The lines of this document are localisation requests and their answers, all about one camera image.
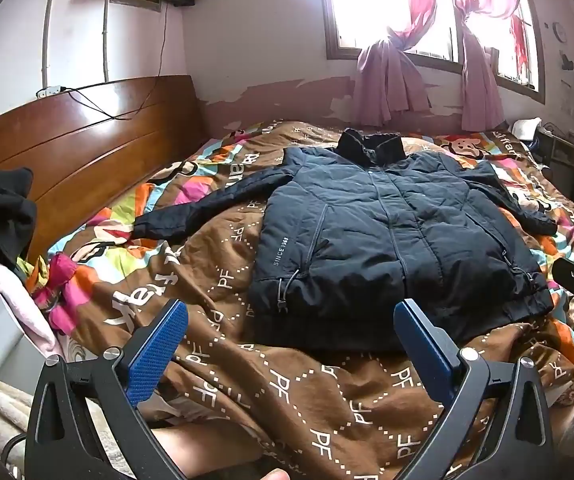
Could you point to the window with dark frame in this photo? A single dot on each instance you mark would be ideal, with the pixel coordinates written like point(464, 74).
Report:
point(367, 5)

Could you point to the person's leg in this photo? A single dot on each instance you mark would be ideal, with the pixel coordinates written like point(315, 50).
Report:
point(207, 447)

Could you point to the pink curtain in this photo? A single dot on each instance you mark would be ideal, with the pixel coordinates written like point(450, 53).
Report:
point(389, 80)
point(482, 90)

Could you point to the cluttered dark desk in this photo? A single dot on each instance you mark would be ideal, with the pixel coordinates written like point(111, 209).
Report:
point(567, 160)

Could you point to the wooden headboard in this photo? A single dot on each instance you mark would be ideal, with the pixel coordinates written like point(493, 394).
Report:
point(92, 150)

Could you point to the white wall pipe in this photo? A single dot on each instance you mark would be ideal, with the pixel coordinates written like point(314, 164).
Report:
point(47, 25)
point(106, 35)

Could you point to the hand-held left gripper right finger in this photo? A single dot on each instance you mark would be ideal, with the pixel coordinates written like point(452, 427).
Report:
point(424, 350)

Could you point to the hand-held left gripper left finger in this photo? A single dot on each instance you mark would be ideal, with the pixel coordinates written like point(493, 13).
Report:
point(159, 350)

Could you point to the brown printed blanket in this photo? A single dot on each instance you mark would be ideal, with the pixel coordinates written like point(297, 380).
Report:
point(292, 400)

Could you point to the round wall clock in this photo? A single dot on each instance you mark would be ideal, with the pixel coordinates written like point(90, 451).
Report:
point(560, 31)

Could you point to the white power strip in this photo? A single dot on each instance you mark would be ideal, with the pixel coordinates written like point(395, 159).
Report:
point(49, 91)

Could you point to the black padded jacket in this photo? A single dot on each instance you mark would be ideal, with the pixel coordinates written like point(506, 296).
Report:
point(367, 240)

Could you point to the white cloth bundle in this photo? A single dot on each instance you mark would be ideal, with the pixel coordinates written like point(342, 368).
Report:
point(527, 129)

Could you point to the pink towel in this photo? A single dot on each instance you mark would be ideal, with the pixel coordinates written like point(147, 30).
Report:
point(12, 300)

